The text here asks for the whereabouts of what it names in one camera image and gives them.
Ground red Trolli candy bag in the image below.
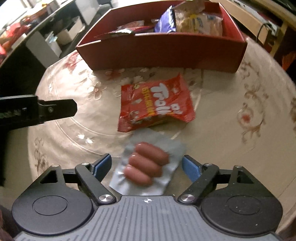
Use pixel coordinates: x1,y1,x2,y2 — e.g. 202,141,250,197
117,74,195,133

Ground floral beige tablecloth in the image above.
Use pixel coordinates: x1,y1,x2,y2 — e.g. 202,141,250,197
4,34,296,235

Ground clear bag yellow snacks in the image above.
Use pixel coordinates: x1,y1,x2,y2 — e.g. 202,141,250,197
173,1,223,37

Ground vacuum packed sausages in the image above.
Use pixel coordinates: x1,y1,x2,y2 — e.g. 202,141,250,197
109,128,186,196

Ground wooden TV console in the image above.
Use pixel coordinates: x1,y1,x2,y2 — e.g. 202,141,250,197
218,1,295,72

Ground purple wafer biscuit packet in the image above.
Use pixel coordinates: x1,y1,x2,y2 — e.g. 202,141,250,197
154,6,176,33

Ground grey low cabinet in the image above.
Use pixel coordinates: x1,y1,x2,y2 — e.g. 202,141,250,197
1,1,112,70

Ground black power cable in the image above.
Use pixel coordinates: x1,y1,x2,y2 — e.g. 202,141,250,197
255,22,273,43

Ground red cardboard box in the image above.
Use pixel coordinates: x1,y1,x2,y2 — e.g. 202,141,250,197
76,1,247,73

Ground white storage bin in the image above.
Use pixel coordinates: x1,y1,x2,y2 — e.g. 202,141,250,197
57,16,84,46

